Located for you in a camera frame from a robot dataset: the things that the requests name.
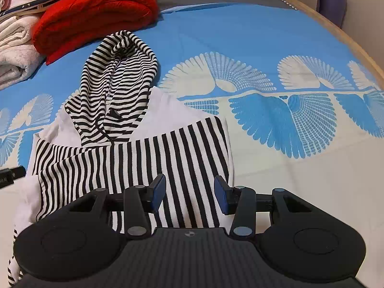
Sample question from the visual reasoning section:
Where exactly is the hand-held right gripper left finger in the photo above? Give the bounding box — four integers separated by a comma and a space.
64, 173, 167, 241

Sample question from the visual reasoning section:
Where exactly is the white fluffy blanket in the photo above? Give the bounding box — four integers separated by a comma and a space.
0, 15, 46, 90

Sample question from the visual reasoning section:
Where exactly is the black white striped hoodie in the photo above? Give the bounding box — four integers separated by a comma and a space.
7, 30, 236, 287

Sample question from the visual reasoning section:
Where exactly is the purple bag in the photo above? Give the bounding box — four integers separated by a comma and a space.
318, 0, 348, 29

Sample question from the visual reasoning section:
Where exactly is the blue white patterned bed sheet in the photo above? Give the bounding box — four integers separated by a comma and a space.
0, 4, 384, 288

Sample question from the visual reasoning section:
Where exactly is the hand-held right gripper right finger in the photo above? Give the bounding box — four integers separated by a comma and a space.
214, 175, 319, 241

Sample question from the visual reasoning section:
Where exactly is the navy star-print cloth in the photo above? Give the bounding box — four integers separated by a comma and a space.
0, 0, 65, 18

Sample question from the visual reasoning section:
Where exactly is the folded red blanket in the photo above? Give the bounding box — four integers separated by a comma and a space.
31, 0, 164, 65

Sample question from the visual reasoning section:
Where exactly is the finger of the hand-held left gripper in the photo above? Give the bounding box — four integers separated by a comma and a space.
0, 166, 25, 189

